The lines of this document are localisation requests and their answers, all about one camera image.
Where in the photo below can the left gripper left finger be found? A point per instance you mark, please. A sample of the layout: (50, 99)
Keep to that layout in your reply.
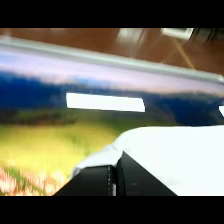
(90, 183)

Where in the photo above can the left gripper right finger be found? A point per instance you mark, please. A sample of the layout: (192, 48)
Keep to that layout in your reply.
(140, 181)

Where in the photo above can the white garment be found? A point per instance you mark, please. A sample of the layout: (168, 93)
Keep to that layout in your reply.
(180, 156)

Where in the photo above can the silver frame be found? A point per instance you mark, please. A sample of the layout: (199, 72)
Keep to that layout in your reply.
(110, 59)

